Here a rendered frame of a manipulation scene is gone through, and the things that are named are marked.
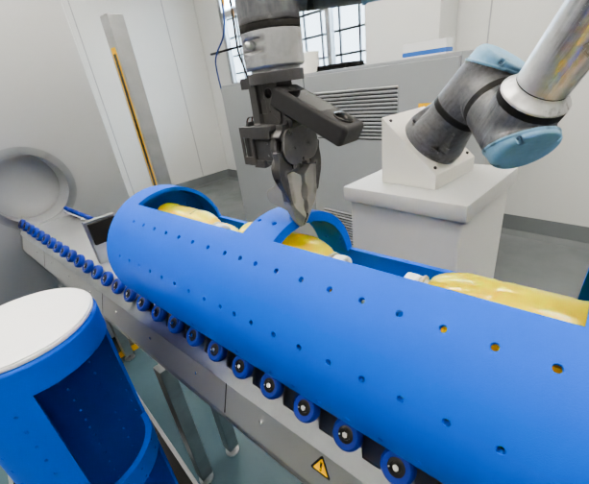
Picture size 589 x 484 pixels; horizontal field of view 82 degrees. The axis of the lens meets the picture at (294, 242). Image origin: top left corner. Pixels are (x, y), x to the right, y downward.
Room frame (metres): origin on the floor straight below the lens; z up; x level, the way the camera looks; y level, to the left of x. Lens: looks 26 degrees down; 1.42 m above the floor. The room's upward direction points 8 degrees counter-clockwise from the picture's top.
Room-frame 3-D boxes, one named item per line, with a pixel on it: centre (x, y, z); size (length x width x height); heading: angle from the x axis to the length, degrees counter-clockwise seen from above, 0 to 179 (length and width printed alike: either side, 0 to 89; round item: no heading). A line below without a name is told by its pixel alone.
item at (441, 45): (2.16, -0.90, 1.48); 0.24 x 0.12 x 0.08; 49
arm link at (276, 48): (0.48, 0.00, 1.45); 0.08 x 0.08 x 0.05
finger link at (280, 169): (0.45, 0.00, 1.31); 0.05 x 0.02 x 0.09; 137
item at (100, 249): (1.10, 0.64, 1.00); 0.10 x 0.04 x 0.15; 137
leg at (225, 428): (0.95, 0.39, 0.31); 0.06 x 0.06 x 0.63; 47
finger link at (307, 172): (0.50, -0.01, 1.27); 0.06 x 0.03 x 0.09; 47
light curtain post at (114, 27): (1.44, 0.53, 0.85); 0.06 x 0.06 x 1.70; 47
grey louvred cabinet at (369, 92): (2.78, -0.40, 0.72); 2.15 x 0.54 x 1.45; 41
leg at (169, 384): (0.85, 0.48, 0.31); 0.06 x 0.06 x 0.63; 47
